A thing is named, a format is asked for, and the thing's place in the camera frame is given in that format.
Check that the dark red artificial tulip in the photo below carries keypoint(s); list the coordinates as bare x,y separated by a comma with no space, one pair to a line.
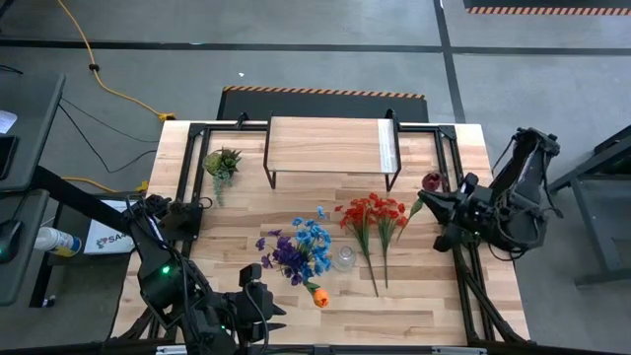
433,181

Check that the dark grey side table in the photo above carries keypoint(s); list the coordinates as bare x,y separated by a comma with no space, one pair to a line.
32,281

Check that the white printed box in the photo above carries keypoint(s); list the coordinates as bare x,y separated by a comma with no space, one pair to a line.
106,241

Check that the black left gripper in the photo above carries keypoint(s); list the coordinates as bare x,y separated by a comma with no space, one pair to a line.
244,315

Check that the potted artificial succulent plant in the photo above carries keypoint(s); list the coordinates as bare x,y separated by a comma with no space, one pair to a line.
223,163

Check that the purple artificial flower bunch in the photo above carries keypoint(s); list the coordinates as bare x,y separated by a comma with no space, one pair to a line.
285,254

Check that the black mat hazard-striped edge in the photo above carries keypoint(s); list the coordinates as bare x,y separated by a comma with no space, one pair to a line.
320,106

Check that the white paper sheet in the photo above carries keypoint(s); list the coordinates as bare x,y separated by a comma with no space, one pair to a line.
6,120

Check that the wooden shelf black metal legs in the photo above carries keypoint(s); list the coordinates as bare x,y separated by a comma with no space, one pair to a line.
325,145

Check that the dark grey desk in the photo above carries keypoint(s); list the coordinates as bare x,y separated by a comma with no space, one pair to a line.
29,133

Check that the black diagonal support beam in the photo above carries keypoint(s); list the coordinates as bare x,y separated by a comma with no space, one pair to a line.
74,197

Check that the red artificial flower bunch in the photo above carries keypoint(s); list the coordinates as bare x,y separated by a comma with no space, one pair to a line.
387,207
356,214

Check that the black computer mouse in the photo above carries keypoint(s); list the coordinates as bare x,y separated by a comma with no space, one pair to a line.
10,240

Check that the orange artificial tulip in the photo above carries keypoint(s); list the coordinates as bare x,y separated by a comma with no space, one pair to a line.
321,297

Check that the patterned clear glass vase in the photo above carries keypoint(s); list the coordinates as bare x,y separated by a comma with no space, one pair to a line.
345,258

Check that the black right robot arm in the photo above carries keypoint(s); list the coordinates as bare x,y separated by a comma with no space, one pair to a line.
522,197

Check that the black flat device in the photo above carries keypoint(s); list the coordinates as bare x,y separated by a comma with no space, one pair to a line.
6,155

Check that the black metal table frame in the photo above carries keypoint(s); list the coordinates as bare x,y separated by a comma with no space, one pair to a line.
222,127

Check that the grey metal table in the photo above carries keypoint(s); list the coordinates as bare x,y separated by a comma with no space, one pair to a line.
589,222

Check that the white spray bottle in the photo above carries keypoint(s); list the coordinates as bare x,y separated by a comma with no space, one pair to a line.
54,239

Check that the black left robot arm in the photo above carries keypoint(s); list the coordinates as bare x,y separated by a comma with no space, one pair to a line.
158,286

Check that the blue artificial flower bunch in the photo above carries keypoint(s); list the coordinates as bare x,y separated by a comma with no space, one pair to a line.
313,241

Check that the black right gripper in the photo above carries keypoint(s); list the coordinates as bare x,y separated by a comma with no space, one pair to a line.
478,217

